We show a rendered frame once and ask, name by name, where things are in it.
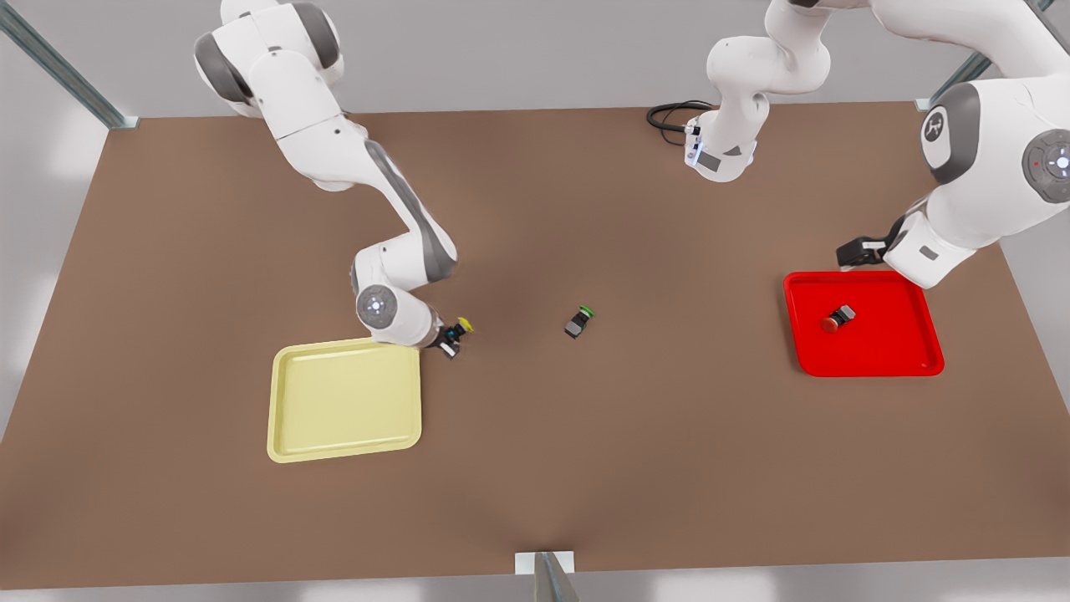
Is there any red tray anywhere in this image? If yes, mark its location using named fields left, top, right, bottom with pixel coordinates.
left=783, top=270, right=945, bottom=378

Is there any black cable loop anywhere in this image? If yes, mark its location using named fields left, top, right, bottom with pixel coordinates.
left=646, top=100, right=716, bottom=148

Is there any silver frame post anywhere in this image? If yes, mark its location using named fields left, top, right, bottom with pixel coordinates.
left=915, top=0, right=1056, bottom=113
left=0, top=0, right=140, bottom=130
left=514, top=551, right=580, bottom=602

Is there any yellow tray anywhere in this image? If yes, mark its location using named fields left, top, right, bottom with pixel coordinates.
left=267, top=338, right=423, bottom=464

